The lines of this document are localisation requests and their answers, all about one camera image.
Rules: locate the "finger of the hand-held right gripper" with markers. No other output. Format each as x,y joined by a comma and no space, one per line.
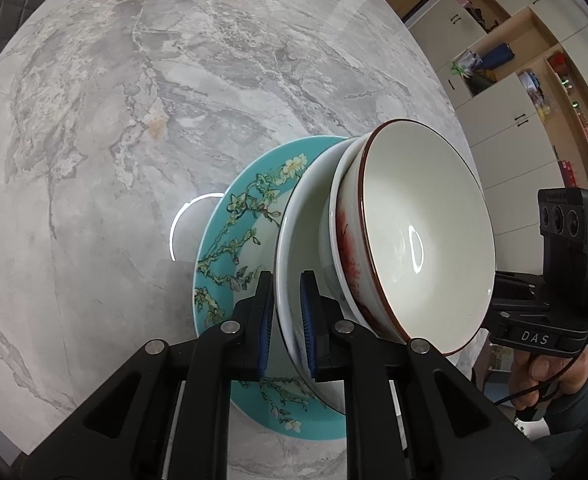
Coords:
516,282

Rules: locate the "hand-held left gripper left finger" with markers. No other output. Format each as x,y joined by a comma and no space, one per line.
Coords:
265,320

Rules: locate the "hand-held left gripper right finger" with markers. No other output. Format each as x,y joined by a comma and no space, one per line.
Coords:
308,320

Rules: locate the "wide white bowl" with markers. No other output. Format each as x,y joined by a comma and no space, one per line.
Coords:
301,240

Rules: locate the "large teal floral plate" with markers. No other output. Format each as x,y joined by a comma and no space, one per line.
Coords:
244,220

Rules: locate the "red floral bowl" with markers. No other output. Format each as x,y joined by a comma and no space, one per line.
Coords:
423,220

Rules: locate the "person's right forearm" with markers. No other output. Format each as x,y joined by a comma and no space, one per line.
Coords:
586,400

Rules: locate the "person's right hand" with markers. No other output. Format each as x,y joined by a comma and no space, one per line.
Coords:
541,375

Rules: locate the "blue bag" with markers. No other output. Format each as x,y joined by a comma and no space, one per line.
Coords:
496,56

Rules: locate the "cream wall cabinet unit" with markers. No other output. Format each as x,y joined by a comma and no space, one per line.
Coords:
513,120

